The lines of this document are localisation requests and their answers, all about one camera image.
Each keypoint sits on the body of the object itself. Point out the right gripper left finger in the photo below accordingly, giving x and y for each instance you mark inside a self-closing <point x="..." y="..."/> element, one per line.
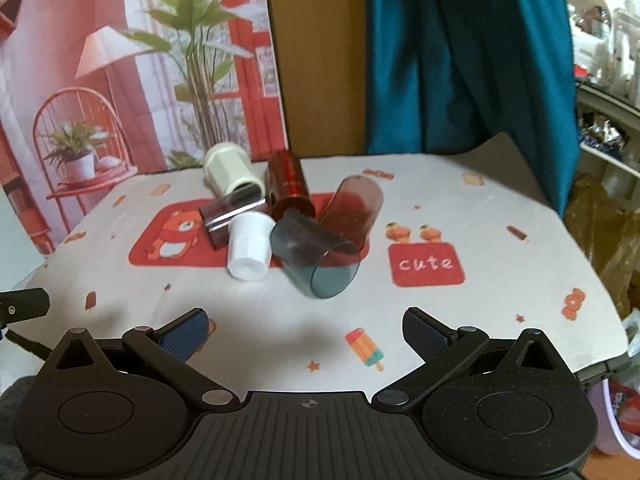
<point x="166" y="352"/>

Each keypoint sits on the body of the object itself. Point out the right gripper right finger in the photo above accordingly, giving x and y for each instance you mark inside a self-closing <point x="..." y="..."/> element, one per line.
<point x="446" y="353"/>

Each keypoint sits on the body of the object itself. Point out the reddish-brown translucent cup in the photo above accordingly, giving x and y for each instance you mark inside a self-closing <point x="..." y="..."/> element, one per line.
<point x="353" y="209"/>

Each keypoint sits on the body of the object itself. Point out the white plastic cup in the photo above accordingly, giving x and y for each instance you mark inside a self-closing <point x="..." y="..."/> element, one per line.
<point x="249" y="250"/>

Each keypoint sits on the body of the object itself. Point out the dark brown translucent cup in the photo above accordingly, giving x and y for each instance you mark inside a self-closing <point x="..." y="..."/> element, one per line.
<point x="218" y="213"/>

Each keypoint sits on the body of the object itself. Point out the grey-blue translucent cup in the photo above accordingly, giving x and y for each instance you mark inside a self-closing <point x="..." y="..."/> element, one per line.
<point x="312" y="257"/>

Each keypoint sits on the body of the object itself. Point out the cream faceted cup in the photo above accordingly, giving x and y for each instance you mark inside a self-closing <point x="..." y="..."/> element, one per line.
<point x="227" y="167"/>

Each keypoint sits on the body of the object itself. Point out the printed room backdrop cloth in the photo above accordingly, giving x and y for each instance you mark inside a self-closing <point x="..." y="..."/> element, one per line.
<point x="94" y="92"/>

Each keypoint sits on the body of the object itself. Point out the cartoon bear tablecloth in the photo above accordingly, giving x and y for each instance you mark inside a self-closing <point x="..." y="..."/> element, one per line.
<point x="467" y="239"/>

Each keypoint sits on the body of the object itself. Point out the strawberry print bag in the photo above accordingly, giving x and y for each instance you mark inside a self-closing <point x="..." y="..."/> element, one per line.
<point x="616" y="401"/>

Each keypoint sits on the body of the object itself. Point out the red metallic tumbler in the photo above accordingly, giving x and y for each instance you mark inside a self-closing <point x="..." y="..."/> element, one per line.
<point x="286" y="186"/>

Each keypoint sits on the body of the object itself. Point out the yellow plastic bag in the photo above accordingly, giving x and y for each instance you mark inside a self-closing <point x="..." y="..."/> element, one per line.
<point x="607" y="235"/>

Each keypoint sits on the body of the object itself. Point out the teal curtain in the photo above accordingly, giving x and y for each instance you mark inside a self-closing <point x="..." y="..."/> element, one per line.
<point x="444" y="76"/>

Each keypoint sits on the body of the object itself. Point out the white storage shelf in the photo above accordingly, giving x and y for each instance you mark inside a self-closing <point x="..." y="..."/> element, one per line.
<point x="605" y="37"/>

